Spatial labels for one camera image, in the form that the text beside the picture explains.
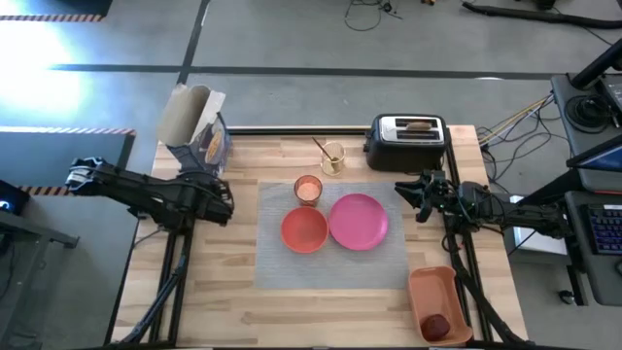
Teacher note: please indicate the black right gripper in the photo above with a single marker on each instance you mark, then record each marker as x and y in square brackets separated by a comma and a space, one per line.
[444, 199]

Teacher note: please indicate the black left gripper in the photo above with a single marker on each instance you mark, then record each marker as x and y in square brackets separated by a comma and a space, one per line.
[211, 199]

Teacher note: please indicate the pink plate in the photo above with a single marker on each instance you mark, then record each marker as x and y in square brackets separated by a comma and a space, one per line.
[358, 222]

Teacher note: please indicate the brown toast slice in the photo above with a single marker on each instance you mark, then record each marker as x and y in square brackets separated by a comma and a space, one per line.
[419, 126]

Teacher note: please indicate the blue Frosted Flakes cereal box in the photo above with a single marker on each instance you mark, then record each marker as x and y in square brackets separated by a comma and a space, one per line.
[194, 126]

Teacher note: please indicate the shiny red foil bag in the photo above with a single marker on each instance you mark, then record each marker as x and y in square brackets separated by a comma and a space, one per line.
[308, 190]

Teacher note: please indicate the orange bowl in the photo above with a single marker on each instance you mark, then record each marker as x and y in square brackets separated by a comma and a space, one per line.
[304, 230]

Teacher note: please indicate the wooden spoon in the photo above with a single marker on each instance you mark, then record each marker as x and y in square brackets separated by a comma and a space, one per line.
[321, 148]

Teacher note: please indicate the red apple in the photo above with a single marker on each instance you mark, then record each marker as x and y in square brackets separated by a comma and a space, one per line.
[435, 327]

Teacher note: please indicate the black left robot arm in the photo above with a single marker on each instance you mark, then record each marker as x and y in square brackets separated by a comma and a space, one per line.
[131, 192]

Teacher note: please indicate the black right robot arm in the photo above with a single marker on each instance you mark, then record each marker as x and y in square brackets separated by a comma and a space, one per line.
[515, 214]

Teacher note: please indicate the black toaster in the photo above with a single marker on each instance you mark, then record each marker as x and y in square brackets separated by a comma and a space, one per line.
[405, 146]

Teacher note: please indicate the orange rectangular bin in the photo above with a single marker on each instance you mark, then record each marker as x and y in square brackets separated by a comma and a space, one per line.
[435, 291]

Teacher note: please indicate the grey woven placemat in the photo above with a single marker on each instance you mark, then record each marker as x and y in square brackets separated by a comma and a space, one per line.
[335, 267]

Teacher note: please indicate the grey side desk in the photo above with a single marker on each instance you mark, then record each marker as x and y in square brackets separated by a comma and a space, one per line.
[595, 160]

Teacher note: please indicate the black keyboard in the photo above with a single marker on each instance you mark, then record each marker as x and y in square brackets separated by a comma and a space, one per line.
[606, 229]

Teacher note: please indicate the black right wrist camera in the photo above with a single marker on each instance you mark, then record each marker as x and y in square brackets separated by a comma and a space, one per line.
[438, 178]

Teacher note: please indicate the black table frame strut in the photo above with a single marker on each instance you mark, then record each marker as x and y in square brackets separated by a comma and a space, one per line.
[165, 287]
[473, 287]

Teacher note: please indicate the black table edge rail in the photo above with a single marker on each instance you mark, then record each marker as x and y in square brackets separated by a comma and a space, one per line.
[296, 130]

